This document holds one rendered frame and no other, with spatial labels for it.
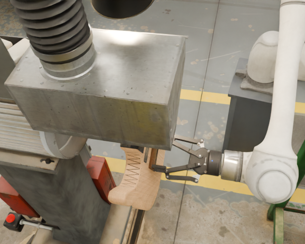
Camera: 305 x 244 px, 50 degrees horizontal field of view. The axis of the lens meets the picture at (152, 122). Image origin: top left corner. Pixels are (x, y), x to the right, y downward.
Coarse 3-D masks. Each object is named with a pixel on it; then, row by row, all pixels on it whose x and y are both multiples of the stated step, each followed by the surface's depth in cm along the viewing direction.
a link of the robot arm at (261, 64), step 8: (272, 32) 145; (256, 40) 150; (264, 40) 142; (272, 40) 142; (256, 48) 146; (264, 48) 142; (272, 48) 141; (256, 56) 147; (264, 56) 144; (272, 56) 142; (248, 64) 156; (256, 64) 149; (264, 64) 146; (272, 64) 145; (248, 72) 158; (256, 72) 152; (264, 72) 150; (272, 72) 148; (256, 80) 156; (264, 80) 154; (272, 80) 155
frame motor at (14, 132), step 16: (0, 112) 81; (16, 112) 81; (0, 128) 82; (16, 128) 82; (0, 144) 87; (16, 144) 85; (32, 144) 83; (48, 144) 80; (64, 144) 83; (80, 144) 92
